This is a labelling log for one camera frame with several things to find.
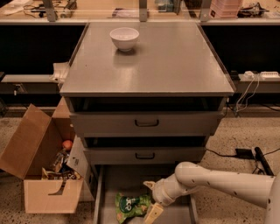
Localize open cardboard box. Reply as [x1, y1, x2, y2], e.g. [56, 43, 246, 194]
[0, 100, 95, 214]

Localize snack packets in box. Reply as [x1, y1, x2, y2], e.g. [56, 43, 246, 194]
[41, 149, 81, 180]

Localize top grey drawer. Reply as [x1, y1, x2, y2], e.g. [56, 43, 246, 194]
[70, 111, 222, 137]

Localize black power adapter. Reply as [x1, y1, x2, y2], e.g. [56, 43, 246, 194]
[235, 148, 254, 159]

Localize pink storage box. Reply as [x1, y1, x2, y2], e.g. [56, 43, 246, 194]
[209, 0, 243, 18]

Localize orange ball in box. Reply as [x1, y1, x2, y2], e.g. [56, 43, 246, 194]
[62, 140, 73, 151]

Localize white power strip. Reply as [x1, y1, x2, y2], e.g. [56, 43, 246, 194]
[260, 72, 280, 80]

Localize grey drawer cabinet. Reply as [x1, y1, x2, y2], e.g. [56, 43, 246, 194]
[59, 20, 236, 224]

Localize bottom grey open drawer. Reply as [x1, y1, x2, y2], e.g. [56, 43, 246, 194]
[93, 164, 199, 224]

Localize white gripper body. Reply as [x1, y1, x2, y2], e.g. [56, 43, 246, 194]
[152, 174, 187, 207]

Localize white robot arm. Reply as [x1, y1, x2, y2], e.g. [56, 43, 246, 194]
[143, 162, 280, 224]

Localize black bar on floor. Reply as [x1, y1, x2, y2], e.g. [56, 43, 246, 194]
[255, 147, 274, 176]

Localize white ceramic bowl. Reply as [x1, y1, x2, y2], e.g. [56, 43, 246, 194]
[109, 27, 139, 52]

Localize middle grey drawer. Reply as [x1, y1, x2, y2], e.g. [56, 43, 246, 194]
[84, 147, 206, 165]

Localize green rice chip bag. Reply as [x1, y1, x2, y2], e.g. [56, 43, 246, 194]
[115, 193, 151, 224]

